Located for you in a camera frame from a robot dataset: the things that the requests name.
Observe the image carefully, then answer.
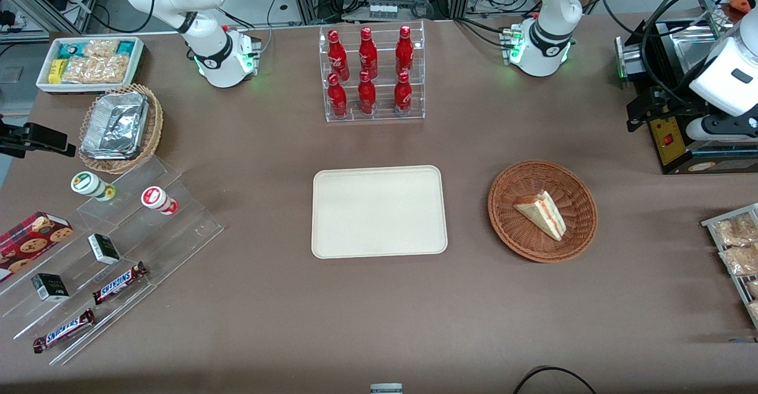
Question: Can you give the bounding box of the light wicker basket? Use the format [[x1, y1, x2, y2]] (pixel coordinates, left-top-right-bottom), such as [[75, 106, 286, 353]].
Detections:
[[79, 84, 163, 174]]

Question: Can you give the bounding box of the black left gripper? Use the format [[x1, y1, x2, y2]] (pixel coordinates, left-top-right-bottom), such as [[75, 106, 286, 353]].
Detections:
[[627, 88, 709, 133]]

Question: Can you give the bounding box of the green lid yogurt cup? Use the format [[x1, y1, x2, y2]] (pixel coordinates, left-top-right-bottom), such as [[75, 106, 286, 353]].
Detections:
[[71, 171, 116, 202]]

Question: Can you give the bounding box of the small black carton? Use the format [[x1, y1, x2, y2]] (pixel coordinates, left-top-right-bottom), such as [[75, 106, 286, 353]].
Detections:
[[31, 273, 70, 302], [88, 233, 121, 265]]

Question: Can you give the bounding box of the black floor cable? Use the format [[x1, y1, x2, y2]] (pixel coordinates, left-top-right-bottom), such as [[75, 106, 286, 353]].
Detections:
[[512, 366, 596, 394]]

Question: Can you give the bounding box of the cream plastic tray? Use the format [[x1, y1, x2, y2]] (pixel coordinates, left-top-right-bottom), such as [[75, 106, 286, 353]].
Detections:
[[312, 165, 448, 260]]

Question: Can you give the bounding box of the brown wicker basket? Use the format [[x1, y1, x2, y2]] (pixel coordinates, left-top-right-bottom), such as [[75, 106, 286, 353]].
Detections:
[[488, 160, 598, 263]]

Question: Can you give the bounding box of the red cookie box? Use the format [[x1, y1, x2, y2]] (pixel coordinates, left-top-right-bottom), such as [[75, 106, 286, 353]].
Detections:
[[0, 212, 73, 283]]

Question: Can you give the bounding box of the white plastic snack bin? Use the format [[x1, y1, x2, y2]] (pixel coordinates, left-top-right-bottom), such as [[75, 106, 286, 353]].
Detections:
[[36, 37, 144, 94]]

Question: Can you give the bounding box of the red lid yogurt cup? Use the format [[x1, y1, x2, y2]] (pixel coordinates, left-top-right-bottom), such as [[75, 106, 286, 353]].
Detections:
[[141, 186, 179, 215]]

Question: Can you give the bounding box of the snickers bar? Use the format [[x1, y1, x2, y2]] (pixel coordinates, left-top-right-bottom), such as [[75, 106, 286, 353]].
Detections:
[[92, 262, 149, 306], [33, 309, 96, 354]]

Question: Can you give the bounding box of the triangular sandwich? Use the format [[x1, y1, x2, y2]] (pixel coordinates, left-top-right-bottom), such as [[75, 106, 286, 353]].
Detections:
[[513, 191, 567, 242]]

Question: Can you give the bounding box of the black clamp device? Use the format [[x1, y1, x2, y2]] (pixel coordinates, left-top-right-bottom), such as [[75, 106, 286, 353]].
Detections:
[[0, 116, 77, 159]]

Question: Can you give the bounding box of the small clear cracker bag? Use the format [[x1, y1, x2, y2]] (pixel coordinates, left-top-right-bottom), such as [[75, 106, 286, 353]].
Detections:
[[83, 40, 120, 59]]

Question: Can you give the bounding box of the clear acrylic bottle rack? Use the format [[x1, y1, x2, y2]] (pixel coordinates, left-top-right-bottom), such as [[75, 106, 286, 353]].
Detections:
[[319, 21, 426, 123]]

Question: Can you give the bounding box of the silver foil container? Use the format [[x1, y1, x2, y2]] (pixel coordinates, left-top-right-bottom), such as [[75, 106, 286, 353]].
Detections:
[[81, 91, 149, 160]]

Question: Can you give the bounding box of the red cola bottle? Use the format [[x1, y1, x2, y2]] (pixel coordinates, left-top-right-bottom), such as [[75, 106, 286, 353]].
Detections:
[[394, 72, 413, 115], [359, 27, 378, 79], [358, 71, 377, 115], [327, 73, 348, 118], [396, 25, 414, 76], [327, 30, 350, 81]]

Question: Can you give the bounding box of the tray of packaged snacks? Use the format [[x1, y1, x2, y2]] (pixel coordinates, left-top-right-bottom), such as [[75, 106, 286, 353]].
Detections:
[[701, 203, 758, 329]]

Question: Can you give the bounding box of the black food warmer machine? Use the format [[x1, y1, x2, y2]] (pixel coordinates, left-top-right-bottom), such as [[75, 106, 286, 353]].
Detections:
[[615, 0, 758, 175]]

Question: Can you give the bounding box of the large clear cracker bag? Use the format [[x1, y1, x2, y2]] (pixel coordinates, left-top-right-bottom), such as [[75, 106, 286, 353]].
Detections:
[[62, 55, 131, 84]]

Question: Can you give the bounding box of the clear acrylic stepped display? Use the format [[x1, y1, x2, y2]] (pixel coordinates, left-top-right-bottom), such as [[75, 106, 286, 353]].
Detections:
[[0, 156, 224, 366]]

